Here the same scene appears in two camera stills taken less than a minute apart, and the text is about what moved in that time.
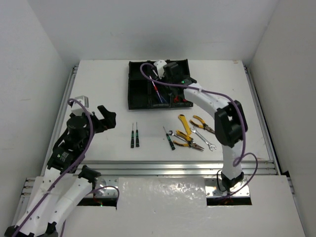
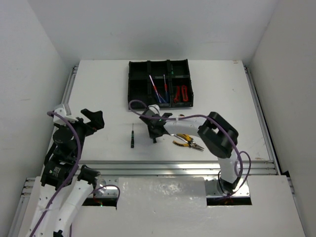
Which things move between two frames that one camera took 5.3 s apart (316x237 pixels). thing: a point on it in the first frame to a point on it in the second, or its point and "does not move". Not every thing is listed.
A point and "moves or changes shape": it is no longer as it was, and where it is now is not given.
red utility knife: x=176 y=98 does not move
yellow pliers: x=188 y=138 does not move
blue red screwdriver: x=156 y=89 does not move
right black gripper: x=163 y=78 to x=152 y=134
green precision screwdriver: x=132 y=138 does not move
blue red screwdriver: x=157 y=91 to x=166 y=96
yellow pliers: x=205 y=126 moves or changes shape
